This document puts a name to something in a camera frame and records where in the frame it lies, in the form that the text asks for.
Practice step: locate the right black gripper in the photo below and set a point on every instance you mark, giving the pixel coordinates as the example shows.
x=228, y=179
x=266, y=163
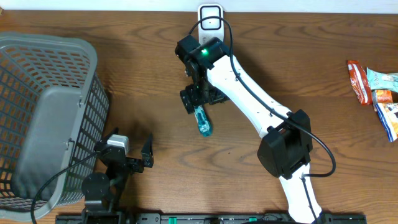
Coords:
x=190, y=99

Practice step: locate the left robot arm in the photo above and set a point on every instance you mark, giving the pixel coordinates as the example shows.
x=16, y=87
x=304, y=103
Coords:
x=103, y=191

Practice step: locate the orange small box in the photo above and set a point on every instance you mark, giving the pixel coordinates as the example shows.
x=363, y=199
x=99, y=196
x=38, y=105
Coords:
x=382, y=96

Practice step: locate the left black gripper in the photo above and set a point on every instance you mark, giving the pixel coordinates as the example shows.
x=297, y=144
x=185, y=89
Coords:
x=147, y=154

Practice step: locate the teal Listerine mouthwash bottle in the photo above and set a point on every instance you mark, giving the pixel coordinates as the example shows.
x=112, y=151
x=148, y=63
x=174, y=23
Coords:
x=204, y=126

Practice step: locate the white barcode scanner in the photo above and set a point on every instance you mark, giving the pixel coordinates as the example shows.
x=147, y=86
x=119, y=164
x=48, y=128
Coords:
x=210, y=28

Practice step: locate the light blue wipes pack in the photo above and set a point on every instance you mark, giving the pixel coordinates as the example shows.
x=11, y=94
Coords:
x=382, y=81

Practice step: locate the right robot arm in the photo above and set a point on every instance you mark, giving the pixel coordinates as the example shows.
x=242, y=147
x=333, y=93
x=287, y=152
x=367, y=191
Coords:
x=285, y=144

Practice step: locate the red snack bar wrapper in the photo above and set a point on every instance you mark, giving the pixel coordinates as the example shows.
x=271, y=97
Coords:
x=359, y=82

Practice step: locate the yellow snack bag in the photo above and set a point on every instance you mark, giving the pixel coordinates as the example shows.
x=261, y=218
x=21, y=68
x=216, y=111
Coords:
x=388, y=115

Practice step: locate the grey plastic shopping basket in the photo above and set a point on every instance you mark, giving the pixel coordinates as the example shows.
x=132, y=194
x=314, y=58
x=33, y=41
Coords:
x=53, y=111

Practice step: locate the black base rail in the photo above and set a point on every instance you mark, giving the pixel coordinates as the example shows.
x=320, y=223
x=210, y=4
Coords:
x=156, y=218

